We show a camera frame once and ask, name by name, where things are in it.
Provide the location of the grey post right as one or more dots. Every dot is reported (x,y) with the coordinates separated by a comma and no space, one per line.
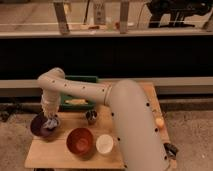
(124,9)

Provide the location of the black machine behind window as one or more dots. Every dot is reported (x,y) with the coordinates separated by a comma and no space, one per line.
(178,11)

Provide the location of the grey post left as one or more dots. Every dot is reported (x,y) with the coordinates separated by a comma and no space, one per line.
(61,17)

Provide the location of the purple bowl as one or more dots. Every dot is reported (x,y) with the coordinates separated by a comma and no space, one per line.
(36,126)

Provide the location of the grey blue towel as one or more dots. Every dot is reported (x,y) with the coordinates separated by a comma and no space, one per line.
(51,123)

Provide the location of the orange brown bowl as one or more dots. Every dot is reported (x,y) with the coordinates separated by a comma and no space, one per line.
(80,141)

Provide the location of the green plastic bin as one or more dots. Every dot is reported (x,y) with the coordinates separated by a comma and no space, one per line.
(68,107)

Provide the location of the small orange object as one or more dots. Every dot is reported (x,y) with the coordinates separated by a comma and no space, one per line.
(160,122)

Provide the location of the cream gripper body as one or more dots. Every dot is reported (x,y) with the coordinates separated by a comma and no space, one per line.
(49,109)

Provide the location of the grey sign post middle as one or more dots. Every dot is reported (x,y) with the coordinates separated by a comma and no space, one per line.
(99,12)

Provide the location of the yellow item in bin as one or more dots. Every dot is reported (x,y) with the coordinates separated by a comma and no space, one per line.
(76,102)

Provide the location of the small dark metal cup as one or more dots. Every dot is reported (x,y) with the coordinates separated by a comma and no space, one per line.
(91,116)

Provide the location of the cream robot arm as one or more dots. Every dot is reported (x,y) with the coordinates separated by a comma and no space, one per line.
(140,142)

